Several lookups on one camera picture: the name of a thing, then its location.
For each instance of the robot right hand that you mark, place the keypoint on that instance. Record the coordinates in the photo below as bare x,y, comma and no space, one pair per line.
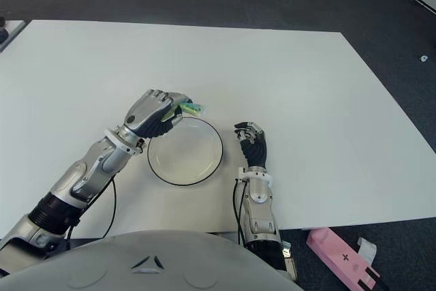
255,151

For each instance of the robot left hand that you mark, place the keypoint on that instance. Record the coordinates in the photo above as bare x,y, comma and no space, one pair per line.
146,114

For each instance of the robot left arm silver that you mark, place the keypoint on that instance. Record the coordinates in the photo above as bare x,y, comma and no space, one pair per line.
85,175

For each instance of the robot right arm silver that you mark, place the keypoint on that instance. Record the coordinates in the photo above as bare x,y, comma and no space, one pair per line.
260,206

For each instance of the white plate black rim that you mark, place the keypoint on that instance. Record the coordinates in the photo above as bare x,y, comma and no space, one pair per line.
185,158

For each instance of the pink cardboard box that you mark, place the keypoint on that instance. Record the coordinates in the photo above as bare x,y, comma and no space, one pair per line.
340,255

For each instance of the grey robot torso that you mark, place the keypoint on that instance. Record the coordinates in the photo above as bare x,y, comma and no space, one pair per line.
136,263

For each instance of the white side table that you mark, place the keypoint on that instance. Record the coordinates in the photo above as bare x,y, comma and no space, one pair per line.
15,28

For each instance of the small white floor scrap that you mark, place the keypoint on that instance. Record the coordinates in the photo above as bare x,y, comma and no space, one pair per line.
424,58

